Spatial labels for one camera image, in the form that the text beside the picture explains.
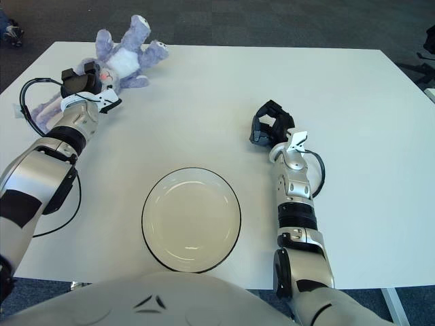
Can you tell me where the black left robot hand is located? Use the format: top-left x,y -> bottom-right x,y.
60,62 -> 122,115

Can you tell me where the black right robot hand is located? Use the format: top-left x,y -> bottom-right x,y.
249,100 -> 296,145

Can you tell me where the purple plush bunny doll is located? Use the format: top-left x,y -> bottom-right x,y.
30,14 -> 170,135

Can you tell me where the white plate with black rim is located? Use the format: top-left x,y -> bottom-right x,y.
141,166 -> 243,274

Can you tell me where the patterned sneaker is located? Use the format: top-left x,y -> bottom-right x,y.
2,18 -> 25,48

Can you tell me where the black office chair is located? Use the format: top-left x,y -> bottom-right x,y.
397,29 -> 435,91

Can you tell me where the silver robot torso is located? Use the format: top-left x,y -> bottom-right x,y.
0,271 -> 296,326

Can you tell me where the white table leg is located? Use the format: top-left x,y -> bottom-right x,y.
380,287 -> 412,326

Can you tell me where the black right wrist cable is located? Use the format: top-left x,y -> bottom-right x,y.
304,151 -> 327,198

